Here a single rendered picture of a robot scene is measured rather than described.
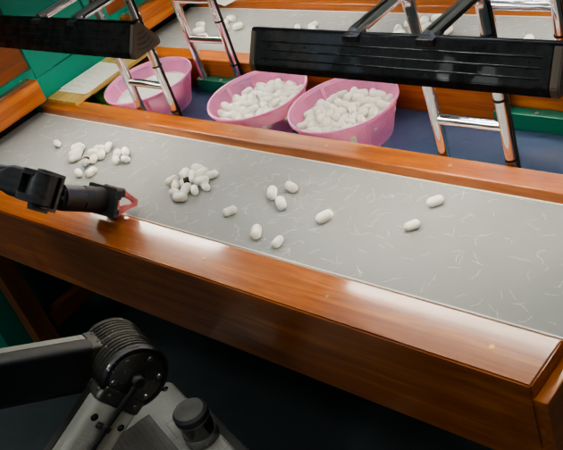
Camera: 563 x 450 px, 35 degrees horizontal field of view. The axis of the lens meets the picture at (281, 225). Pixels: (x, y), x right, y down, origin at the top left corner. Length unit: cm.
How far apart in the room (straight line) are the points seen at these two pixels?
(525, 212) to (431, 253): 18
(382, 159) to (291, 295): 42
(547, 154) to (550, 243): 37
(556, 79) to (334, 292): 51
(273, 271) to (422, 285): 28
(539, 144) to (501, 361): 71
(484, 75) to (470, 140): 62
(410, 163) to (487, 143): 24
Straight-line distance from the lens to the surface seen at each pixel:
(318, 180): 186
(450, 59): 140
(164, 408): 189
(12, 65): 270
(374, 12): 155
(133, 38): 194
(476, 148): 194
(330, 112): 210
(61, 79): 277
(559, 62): 131
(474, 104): 204
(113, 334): 159
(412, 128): 207
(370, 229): 167
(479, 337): 136
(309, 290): 153
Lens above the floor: 170
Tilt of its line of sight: 33 degrees down
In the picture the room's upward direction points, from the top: 21 degrees counter-clockwise
